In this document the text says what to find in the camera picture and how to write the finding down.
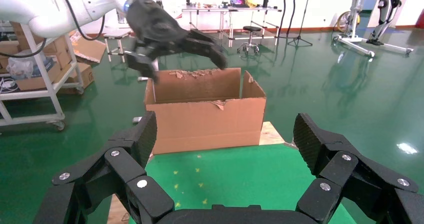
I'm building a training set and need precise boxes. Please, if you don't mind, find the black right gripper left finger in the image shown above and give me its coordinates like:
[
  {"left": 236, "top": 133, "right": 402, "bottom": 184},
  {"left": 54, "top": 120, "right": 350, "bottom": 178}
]
[{"left": 32, "top": 110, "right": 175, "bottom": 224}]

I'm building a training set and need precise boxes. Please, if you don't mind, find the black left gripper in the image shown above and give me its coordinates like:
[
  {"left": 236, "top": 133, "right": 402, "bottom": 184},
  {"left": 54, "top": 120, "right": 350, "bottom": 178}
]
[{"left": 124, "top": 0, "right": 229, "bottom": 84}]

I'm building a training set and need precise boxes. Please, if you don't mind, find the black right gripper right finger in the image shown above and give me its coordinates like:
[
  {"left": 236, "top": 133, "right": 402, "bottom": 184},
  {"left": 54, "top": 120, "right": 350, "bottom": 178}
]
[{"left": 293, "top": 113, "right": 424, "bottom": 224}]

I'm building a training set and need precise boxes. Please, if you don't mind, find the large open cardboard carton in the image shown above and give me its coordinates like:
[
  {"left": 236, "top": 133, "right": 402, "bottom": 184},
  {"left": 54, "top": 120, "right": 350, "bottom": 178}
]
[{"left": 144, "top": 67, "right": 268, "bottom": 156}]

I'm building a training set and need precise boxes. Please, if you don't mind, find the flat cardboard sheet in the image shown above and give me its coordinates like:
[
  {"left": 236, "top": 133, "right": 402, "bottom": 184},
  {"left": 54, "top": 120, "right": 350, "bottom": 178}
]
[{"left": 70, "top": 32, "right": 108, "bottom": 65}]

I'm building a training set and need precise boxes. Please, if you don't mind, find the brown cardboard box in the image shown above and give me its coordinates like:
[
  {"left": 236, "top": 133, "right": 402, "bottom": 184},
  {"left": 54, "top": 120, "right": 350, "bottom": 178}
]
[
  {"left": 9, "top": 21, "right": 69, "bottom": 55},
  {"left": 57, "top": 62, "right": 96, "bottom": 95}
]

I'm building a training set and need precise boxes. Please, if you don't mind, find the cardboard box with blue contents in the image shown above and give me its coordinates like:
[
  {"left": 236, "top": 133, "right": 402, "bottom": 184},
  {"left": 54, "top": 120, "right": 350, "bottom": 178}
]
[{"left": 14, "top": 54, "right": 63, "bottom": 92}]

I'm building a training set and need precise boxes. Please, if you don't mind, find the small white stool table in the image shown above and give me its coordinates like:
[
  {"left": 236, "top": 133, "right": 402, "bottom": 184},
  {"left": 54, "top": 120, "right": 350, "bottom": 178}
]
[{"left": 102, "top": 29, "right": 132, "bottom": 64}]

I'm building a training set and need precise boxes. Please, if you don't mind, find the white workbench table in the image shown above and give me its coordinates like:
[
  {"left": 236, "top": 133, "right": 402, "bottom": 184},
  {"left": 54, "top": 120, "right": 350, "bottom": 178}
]
[{"left": 181, "top": 5, "right": 283, "bottom": 48}]

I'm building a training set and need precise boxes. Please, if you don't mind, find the wooden board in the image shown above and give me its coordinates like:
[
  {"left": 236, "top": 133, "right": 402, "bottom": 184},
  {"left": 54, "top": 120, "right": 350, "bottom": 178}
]
[{"left": 105, "top": 121, "right": 286, "bottom": 224}]

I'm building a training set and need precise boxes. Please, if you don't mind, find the black round stool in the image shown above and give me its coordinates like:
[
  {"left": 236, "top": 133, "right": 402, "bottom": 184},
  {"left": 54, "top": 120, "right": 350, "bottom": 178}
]
[{"left": 236, "top": 25, "right": 263, "bottom": 55}]

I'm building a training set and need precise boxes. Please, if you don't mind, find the white wheeled cart rack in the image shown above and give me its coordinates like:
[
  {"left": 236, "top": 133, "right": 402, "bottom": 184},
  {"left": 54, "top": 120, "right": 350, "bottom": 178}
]
[{"left": 0, "top": 23, "right": 84, "bottom": 131}]

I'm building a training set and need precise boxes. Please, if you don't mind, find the black curved tube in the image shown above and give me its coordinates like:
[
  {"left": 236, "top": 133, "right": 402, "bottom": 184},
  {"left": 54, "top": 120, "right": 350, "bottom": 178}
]
[
  {"left": 286, "top": 0, "right": 297, "bottom": 39},
  {"left": 277, "top": 0, "right": 288, "bottom": 39}
]

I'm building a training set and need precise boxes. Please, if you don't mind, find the black microphone stand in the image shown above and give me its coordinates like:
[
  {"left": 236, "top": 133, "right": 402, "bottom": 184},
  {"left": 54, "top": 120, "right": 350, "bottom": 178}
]
[{"left": 287, "top": 0, "right": 316, "bottom": 48}]

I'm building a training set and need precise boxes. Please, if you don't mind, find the clear plastic bag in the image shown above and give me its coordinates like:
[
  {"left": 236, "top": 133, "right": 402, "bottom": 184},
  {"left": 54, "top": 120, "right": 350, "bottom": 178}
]
[{"left": 6, "top": 56, "right": 35, "bottom": 80}]

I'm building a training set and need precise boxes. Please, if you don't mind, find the yellow wheel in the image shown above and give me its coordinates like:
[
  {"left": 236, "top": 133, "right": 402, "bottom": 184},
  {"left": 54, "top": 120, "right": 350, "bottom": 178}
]
[{"left": 335, "top": 10, "right": 353, "bottom": 34}]

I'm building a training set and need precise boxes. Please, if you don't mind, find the white stand with black exoskeleton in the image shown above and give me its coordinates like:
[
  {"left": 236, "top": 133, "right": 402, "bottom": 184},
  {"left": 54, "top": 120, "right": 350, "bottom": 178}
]
[{"left": 332, "top": 0, "right": 415, "bottom": 58}]

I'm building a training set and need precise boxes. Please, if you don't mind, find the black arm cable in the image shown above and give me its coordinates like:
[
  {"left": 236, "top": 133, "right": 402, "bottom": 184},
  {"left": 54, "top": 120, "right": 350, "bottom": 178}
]
[{"left": 0, "top": 0, "right": 106, "bottom": 59}]

